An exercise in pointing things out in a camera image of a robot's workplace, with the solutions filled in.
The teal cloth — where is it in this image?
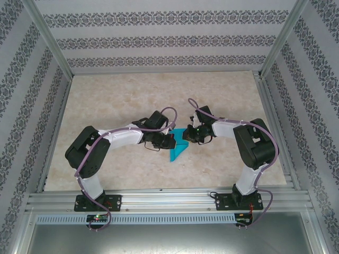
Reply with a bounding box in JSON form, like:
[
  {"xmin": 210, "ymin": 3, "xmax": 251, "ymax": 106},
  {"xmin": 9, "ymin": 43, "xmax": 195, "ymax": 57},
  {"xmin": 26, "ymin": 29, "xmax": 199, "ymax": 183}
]
[{"xmin": 168, "ymin": 128, "xmax": 190, "ymax": 162}]

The grey metal sheet panel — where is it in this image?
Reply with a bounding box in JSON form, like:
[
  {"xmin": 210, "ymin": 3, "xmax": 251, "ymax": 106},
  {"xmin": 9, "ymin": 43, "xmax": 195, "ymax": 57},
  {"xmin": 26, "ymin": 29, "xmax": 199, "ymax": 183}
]
[{"xmin": 15, "ymin": 211, "xmax": 326, "ymax": 254}]

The aluminium mounting rail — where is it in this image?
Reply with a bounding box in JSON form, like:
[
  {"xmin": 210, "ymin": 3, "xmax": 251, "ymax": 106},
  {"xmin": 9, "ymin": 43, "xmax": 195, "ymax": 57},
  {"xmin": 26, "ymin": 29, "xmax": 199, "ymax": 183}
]
[{"xmin": 25, "ymin": 186, "xmax": 315, "ymax": 212}]

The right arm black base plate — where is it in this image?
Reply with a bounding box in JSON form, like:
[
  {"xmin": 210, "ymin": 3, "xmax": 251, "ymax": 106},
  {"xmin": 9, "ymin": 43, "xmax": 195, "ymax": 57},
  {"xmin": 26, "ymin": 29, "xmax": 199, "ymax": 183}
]
[{"xmin": 215, "ymin": 192, "xmax": 264, "ymax": 212}]

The aluminium side rail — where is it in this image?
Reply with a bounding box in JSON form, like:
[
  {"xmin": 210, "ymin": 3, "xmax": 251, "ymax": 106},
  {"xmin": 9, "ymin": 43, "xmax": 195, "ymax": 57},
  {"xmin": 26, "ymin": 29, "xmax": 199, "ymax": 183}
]
[
  {"xmin": 36, "ymin": 75, "xmax": 74, "ymax": 193},
  {"xmin": 253, "ymin": 70, "xmax": 302, "ymax": 192}
]

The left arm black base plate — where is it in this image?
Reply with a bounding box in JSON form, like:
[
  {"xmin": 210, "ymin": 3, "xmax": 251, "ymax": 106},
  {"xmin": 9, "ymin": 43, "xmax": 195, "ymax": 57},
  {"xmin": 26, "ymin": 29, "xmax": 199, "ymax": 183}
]
[{"xmin": 74, "ymin": 194, "xmax": 123, "ymax": 212}]

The slotted grey cable duct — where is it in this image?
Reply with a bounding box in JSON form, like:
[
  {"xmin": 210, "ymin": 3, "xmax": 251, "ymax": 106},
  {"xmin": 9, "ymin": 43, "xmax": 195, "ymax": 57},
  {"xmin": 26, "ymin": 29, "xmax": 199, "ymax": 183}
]
[{"xmin": 35, "ymin": 213, "xmax": 236, "ymax": 224}]

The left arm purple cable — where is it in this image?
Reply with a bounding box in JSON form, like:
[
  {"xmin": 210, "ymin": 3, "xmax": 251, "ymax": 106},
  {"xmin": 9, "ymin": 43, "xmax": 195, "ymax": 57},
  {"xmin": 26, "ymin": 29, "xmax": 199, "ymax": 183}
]
[{"xmin": 75, "ymin": 106, "xmax": 178, "ymax": 233}]

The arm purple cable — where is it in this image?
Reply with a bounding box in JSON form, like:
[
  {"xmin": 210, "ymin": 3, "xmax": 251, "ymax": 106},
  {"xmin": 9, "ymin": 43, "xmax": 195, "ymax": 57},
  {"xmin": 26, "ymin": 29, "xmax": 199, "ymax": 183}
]
[
  {"xmin": 75, "ymin": 106, "xmax": 178, "ymax": 233},
  {"xmin": 187, "ymin": 98, "xmax": 280, "ymax": 230}
]

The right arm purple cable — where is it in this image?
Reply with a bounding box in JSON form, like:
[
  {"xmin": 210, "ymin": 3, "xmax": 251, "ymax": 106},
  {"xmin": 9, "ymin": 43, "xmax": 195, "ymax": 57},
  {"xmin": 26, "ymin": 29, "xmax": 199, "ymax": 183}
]
[{"xmin": 187, "ymin": 98, "xmax": 280, "ymax": 230}]

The aluminium frame post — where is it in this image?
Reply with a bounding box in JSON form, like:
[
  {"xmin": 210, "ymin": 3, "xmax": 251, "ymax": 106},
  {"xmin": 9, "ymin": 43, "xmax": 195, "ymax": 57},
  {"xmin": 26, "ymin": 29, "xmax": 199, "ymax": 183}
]
[
  {"xmin": 260, "ymin": 0, "xmax": 310, "ymax": 78},
  {"xmin": 22, "ymin": 0, "xmax": 74, "ymax": 77}
]

